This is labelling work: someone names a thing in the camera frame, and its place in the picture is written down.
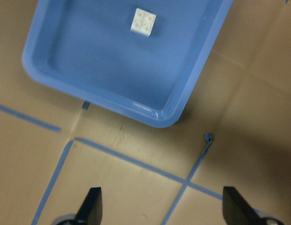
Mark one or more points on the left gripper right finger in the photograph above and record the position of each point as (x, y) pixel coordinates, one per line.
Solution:
(236, 210)

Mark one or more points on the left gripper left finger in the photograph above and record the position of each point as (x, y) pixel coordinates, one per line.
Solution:
(91, 210)

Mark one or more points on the white block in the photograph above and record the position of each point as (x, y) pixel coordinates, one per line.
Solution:
(143, 22)

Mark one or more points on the blue plastic tray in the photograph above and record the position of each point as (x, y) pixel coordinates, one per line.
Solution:
(85, 48)

